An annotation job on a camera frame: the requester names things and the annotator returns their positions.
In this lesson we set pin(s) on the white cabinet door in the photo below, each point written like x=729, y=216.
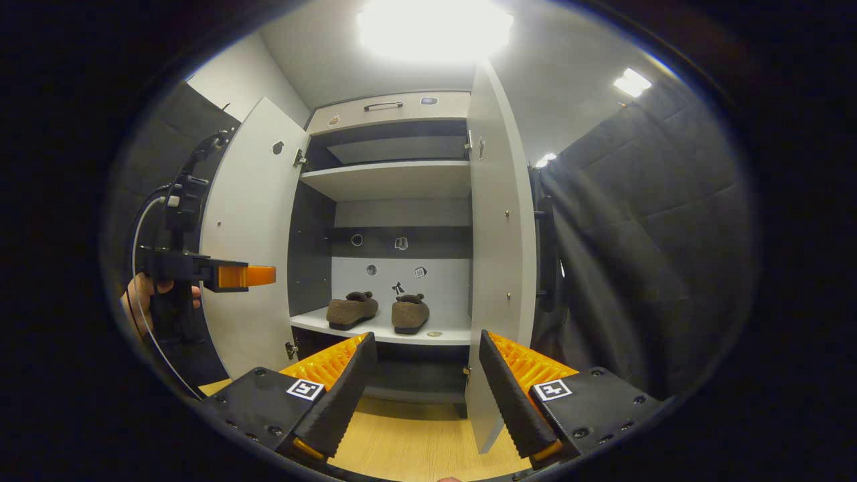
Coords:
x=499, y=254
x=248, y=214

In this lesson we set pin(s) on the black backdrop cloth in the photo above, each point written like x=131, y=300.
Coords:
x=656, y=234

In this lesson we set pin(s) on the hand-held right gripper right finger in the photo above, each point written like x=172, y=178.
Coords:
x=512, y=402

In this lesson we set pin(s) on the metal door hinge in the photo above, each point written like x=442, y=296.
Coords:
x=299, y=158
x=291, y=350
x=469, y=144

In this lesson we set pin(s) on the brown fuzzy shoe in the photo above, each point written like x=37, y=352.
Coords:
x=410, y=314
x=351, y=311

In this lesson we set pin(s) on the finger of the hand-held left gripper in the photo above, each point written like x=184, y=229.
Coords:
x=251, y=276

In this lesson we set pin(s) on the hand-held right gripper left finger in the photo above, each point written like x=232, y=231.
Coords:
x=345, y=395

